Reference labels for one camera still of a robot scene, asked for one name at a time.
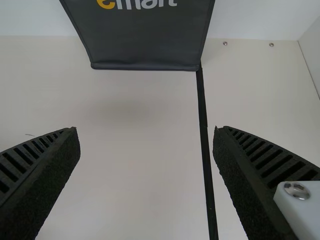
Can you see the black strip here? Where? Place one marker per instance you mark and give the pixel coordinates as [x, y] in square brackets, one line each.
[206, 150]

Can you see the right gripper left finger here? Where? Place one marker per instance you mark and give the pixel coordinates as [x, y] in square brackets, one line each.
[37, 180]

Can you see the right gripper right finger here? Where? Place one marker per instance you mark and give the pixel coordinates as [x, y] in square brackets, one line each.
[250, 175]

